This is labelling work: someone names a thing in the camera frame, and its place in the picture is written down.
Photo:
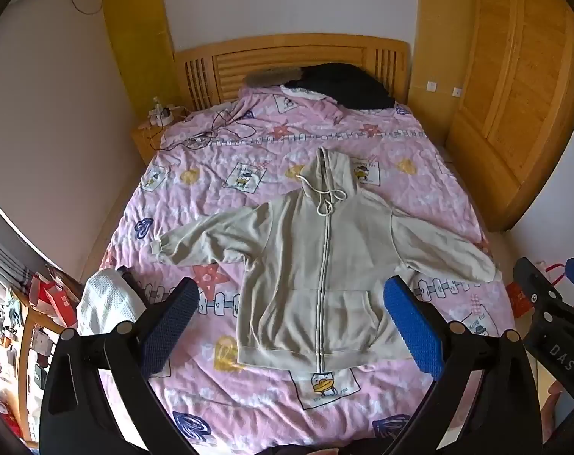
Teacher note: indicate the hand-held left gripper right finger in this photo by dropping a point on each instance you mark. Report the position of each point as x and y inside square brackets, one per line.
[412, 327]

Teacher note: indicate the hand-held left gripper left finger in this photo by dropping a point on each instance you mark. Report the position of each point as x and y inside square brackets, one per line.
[171, 327]

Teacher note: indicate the beige zip hoodie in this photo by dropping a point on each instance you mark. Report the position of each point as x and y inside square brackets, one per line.
[291, 270]

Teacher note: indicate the person's right hand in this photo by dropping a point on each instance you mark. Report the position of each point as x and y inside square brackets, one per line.
[554, 398]

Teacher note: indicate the orange-red paper bag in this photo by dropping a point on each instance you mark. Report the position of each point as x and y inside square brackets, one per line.
[521, 301]

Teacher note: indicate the white mesh cloth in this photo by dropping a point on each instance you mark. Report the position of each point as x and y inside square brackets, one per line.
[102, 298]

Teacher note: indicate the red and white paper bag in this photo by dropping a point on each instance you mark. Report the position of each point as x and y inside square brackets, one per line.
[38, 294]

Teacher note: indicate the wooden table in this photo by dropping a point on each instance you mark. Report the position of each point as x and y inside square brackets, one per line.
[26, 336]

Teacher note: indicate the pile of small table items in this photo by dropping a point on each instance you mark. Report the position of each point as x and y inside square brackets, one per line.
[2, 331]

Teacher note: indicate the wooden wardrobe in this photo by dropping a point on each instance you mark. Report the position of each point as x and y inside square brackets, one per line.
[519, 104]

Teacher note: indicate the grey curtain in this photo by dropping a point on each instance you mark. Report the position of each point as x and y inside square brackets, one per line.
[2, 256]

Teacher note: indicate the wooden nightstand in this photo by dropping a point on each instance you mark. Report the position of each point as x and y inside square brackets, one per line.
[144, 144]

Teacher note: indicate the pink printed quilt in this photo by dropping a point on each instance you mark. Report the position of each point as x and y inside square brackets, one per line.
[268, 161]

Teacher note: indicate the white power strip with chargers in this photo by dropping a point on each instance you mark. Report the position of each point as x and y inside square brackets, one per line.
[163, 116]

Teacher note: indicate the black garment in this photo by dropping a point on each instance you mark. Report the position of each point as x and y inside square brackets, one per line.
[353, 85]

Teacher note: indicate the white garment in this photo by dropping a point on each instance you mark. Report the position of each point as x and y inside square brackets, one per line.
[305, 93]

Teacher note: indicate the wooden bed headboard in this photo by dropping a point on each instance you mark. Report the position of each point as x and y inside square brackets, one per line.
[268, 61]

